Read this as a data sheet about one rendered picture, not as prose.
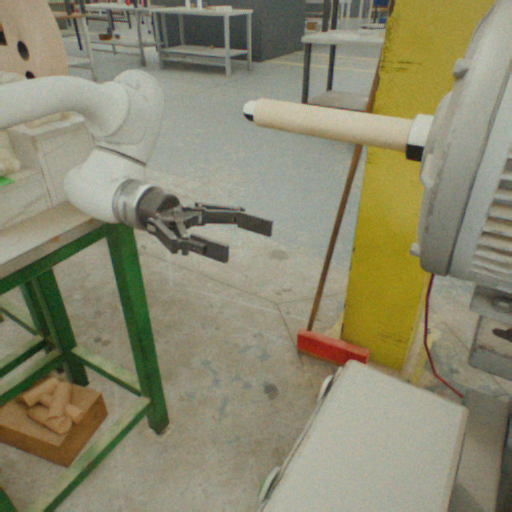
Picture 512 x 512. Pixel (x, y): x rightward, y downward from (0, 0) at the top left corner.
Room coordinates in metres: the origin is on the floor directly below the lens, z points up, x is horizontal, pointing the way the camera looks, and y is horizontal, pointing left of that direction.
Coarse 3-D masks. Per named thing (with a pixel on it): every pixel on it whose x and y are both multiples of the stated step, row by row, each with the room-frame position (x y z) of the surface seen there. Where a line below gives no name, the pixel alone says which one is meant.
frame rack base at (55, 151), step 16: (16, 128) 0.94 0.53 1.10; (48, 128) 0.94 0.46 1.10; (64, 128) 0.96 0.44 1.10; (80, 128) 0.99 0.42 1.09; (16, 144) 0.93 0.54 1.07; (32, 144) 0.90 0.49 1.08; (48, 144) 0.92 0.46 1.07; (64, 144) 0.95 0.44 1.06; (80, 144) 0.99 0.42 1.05; (32, 160) 0.91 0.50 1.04; (48, 160) 0.91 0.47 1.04; (64, 160) 0.94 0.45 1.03; (80, 160) 0.98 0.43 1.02; (48, 176) 0.90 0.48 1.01; (64, 176) 0.93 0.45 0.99; (48, 192) 0.89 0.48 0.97; (64, 192) 0.92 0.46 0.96
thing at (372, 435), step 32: (352, 384) 0.22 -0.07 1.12; (384, 384) 0.22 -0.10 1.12; (320, 416) 0.19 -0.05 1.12; (352, 416) 0.19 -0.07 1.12; (384, 416) 0.19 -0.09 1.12; (416, 416) 0.19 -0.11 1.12; (448, 416) 0.19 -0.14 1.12; (320, 448) 0.17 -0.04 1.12; (352, 448) 0.17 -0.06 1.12; (384, 448) 0.17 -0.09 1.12; (416, 448) 0.17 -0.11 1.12; (448, 448) 0.17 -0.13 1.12; (288, 480) 0.15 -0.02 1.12; (320, 480) 0.15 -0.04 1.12; (352, 480) 0.15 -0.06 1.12; (384, 480) 0.15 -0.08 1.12; (416, 480) 0.15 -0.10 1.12; (448, 480) 0.15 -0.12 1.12
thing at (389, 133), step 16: (256, 112) 0.51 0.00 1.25; (272, 112) 0.50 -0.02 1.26; (288, 112) 0.49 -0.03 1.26; (304, 112) 0.48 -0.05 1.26; (320, 112) 0.47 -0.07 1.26; (336, 112) 0.46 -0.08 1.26; (352, 112) 0.46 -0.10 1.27; (288, 128) 0.49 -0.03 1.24; (304, 128) 0.47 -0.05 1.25; (320, 128) 0.46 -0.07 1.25; (336, 128) 0.45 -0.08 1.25; (352, 128) 0.44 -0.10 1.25; (368, 128) 0.44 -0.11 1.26; (384, 128) 0.43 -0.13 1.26; (400, 128) 0.42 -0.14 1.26; (368, 144) 0.44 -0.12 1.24; (384, 144) 0.43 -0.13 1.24; (400, 144) 0.42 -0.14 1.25
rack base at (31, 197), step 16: (16, 176) 0.86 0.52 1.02; (32, 176) 0.87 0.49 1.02; (0, 192) 0.81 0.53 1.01; (16, 192) 0.83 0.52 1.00; (32, 192) 0.86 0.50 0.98; (0, 208) 0.80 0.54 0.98; (16, 208) 0.83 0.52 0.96; (32, 208) 0.85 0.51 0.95; (48, 208) 0.88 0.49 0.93; (0, 224) 0.79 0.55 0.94
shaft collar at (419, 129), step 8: (416, 120) 0.42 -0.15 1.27; (424, 120) 0.41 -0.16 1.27; (432, 120) 0.41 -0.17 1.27; (416, 128) 0.41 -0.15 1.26; (424, 128) 0.41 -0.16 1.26; (408, 136) 0.41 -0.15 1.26; (416, 136) 0.40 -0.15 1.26; (424, 136) 0.40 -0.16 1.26; (408, 144) 0.41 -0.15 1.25; (416, 144) 0.40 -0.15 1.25; (424, 144) 0.40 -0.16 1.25; (408, 152) 0.41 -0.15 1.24; (416, 152) 0.40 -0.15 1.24; (416, 160) 0.41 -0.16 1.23
